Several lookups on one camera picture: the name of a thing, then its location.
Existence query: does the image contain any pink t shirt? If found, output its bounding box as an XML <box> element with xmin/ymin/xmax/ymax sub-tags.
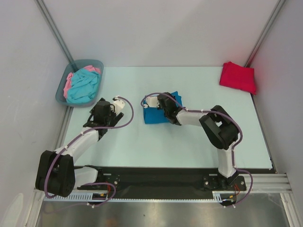
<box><xmin>63</xmin><ymin>65</ymin><xmax>101</xmax><ymax>98</ymax></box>

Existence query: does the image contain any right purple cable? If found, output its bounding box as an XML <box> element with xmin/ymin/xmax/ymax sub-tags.
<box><xmin>141</xmin><ymin>92</ymin><xmax>254</xmax><ymax>208</ymax></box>

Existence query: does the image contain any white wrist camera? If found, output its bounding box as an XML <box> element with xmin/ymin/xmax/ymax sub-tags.
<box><xmin>143</xmin><ymin>96</ymin><xmax>160</xmax><ymax>108</ymax></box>
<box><xmin>111</xmin><ymin>96</ymin><xmax>125</xmax><ymax>114</ymax></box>

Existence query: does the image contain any right aluminium corner post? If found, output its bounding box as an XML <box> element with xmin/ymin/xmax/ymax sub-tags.
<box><xmin>244</xmin><ymin>0</ymin><xmax>288</xmax><ymax>68</ymax></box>

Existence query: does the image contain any black front mat strip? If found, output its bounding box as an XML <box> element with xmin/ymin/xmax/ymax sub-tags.
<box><xmin>47</xmin><ymin>165</ymin><xmax>276</xmax><ymax>201</ymax></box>

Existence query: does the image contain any left slotted cable duct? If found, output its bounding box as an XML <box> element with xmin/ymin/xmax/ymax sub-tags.
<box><xmin>44</xmin><ymin>191</ymin><xmax>108</xmax><ymax>202</ymax></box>

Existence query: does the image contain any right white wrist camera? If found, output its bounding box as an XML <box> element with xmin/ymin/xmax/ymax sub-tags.
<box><xmin>143</xmin><ymin>96</ymin><xmax>160</xmax><ymax>108</ymax></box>

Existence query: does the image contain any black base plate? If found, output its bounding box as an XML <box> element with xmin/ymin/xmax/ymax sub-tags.
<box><xmin>202</xmin><ymin>174</ymin><xmax>247</xmax><ymax>192</ymax></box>
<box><xmin>77</xmin><ymin>174</ymin><xmax>120</xmax><ymax>191</ymax></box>

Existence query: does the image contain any dark blue t shirt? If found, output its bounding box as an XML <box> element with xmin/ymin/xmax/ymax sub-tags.
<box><xmin>141</xmin><ymin>92</ymin><xmax>185</xmax><ymax>124</ymax></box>

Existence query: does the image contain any aluminium front rail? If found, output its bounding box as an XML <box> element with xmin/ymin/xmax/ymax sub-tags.
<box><xmin>47</xmin><ymin>173</ymin><xmax>290</xmax><ymax>197</ymax></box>

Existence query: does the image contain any teal plastic basket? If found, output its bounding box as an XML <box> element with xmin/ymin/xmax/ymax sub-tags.
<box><xmin>55</xmin><ymin>59</ymin><xmax>104</xmax><ymax>107</ymax></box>

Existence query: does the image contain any left aluminium corner post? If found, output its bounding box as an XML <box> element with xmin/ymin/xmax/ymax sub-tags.
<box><xmin>34</xmin><ymin>0</ymin><xmax>74</xmax><ymax>62</ymax></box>

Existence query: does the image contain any light blue t shirt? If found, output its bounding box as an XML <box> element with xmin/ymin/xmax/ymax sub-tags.
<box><xmin>67</xmin><ymin>68</ymin><xmax>101</xmax><ymax>105</ymax></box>

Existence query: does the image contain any aluminium corner post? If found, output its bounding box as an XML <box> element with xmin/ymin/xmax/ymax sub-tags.
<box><xmin>34</xmin><ymin>0</ymin><xmax>74</xmax><ymax>62</ymax></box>
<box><xmin>244</xmin><ymin>0</ymin><xmax>288</xmax><ymax>68</ymax></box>

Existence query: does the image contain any slotted cable duct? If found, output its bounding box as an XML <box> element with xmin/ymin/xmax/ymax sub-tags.
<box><xmin>213</xmin><ymin>191</ymin><xmax>237</xmax><ymax>202</ymax></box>
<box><xmin>44</xmin><ymin>191</ymin><xmax>108</xmax><ymax>202</ymax></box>

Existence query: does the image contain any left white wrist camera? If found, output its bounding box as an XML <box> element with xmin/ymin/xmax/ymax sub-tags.
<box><xmin>111</xmin><ymin>96</ymin><xmax>125</xmax><ymax>114</ymax></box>

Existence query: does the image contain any right slotted cable duct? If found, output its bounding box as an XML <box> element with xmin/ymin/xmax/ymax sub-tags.
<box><xmin>213</xmin><ymin>191</ymin><xmax>237</xmax><ymax>202</ymax></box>

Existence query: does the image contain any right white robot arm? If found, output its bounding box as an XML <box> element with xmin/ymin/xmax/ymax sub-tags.
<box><xmin>157</xmin><ymin>93</ymin><xmax>243</xmax><ymax>190</ymax></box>

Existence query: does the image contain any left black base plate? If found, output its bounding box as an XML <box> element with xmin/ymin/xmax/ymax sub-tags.
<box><xmin>77</xmin><ymin>174</ymin><xmax>120</xmax><ymax>191</ymax></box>

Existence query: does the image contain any folded red t shirt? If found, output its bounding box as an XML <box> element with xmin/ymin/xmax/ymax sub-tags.
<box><xmin>219</xmin><ymin>61</ymin><xmax>257</xmax><ymax>95</ymax></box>

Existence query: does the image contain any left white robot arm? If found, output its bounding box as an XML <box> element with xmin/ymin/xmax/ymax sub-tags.
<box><xmin>35</xmin><ymin>98</ymin><xmax>125</xmax><ymax>197</ymax></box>

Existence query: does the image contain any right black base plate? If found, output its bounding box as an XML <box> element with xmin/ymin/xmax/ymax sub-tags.
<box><xmin>202</xmin><ymin>174</ymin><xmax>247</xmax><ymax>192</ymax></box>

